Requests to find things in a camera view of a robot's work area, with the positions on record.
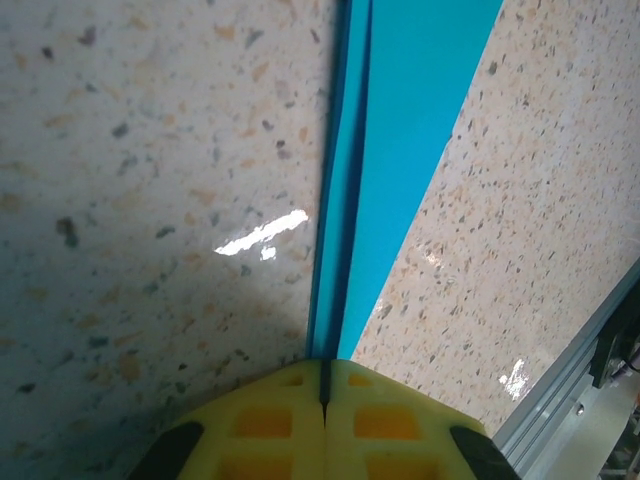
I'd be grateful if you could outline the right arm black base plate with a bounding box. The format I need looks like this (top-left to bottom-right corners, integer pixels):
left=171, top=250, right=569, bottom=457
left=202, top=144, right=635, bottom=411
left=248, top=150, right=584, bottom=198
left=589, top=294, right=640, bottom=389

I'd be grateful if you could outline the blue paper sheet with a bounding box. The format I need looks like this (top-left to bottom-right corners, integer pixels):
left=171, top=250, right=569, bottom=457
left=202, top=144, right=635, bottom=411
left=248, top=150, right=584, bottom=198
left=303, top=0, right=505, bottom=362

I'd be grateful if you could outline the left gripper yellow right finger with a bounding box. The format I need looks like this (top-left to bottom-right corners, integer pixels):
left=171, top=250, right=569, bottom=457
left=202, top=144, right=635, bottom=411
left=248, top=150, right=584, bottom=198
left=324, top=358, right=524, bottom=480

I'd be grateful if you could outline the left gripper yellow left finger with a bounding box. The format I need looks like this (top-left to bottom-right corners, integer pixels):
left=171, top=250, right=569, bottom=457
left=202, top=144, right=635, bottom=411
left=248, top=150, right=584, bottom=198
left=127, top=358, right=327, bottom=480

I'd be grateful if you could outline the aluminium mounting rail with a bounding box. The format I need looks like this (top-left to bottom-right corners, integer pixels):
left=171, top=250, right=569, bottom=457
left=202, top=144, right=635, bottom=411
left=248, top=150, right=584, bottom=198
left=492, top=259, right=640, bottom=480

